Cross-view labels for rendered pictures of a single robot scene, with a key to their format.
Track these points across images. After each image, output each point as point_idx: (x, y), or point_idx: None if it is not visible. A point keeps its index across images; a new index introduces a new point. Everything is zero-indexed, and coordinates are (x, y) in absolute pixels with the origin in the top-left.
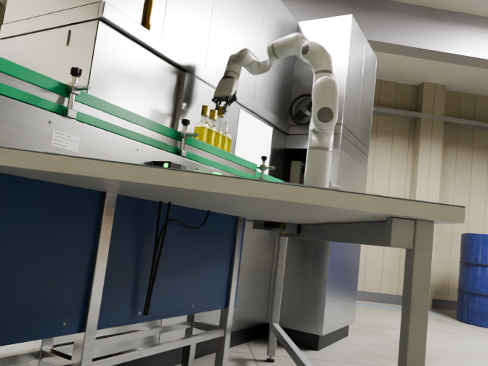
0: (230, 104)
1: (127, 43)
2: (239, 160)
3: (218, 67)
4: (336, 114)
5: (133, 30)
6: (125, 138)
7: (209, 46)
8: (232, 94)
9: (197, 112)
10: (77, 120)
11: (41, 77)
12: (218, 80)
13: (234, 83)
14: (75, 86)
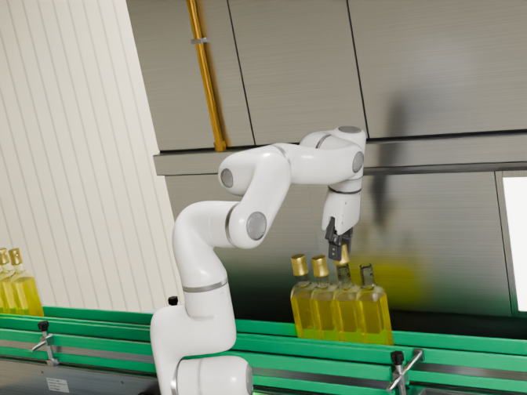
0: (336, 244)
1: (206, 182)
2: (322, 368)
3: (410, 111)
4: (161, 393)
5: (198, 167)
6: (106, 372)
7: (365, 85)
8: (325, 228)
9: (357, 235)
10: (66, 361)
11: (30, 335)
12: (402, 150)
13: (325, 204)
14: (41, 340)
